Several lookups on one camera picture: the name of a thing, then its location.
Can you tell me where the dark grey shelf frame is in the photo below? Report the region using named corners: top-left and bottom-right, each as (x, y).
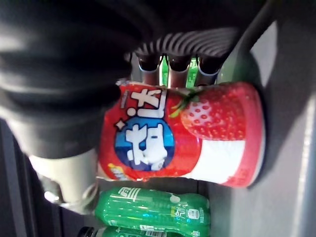
top-left (208, 0), bottom-right (316, 237)

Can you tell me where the green soda bottle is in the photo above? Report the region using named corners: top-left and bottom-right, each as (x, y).
top-left (159, 55), bottom-right (202, 88)
top-left (95, 187), bottom-right (210, 234)
top-left (78, 226), bottom-right (210, 237)

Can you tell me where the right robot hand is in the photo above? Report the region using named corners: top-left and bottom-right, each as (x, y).
top-left (0, 0), bottom-right (266, 215)

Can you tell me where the red strawberry gum bottle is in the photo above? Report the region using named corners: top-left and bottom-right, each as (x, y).
top-left (95, 78), bottom-right (266, 189)

